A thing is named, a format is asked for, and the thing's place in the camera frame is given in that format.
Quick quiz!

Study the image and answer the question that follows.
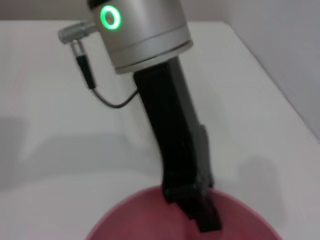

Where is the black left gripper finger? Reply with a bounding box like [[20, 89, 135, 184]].
[[174, 188, 223, 233]]

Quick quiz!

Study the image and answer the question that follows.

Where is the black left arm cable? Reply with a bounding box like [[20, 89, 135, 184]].
[[57, 21, 140, 109]]

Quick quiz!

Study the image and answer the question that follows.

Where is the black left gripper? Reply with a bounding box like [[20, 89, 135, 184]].
[[132, 58, 216, 205]]

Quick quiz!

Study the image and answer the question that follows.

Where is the pink plastic bowl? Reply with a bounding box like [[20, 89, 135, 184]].
[[83, 188, 284, 240]]

